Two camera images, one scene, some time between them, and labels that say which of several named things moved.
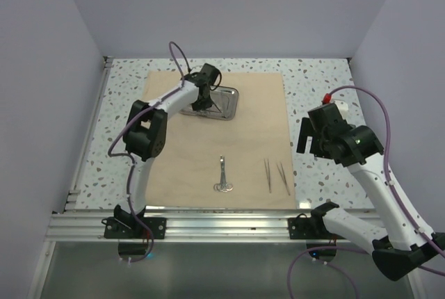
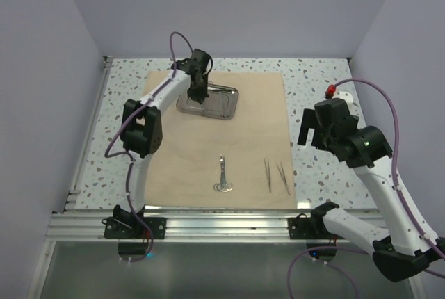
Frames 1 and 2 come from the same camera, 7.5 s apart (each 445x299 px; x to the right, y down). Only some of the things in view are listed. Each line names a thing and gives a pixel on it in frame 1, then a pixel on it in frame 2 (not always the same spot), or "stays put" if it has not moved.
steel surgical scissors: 223,186 stays put
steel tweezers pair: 281,171 stays put
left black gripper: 205,104 -> 199,97
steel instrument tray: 225,107 stays put
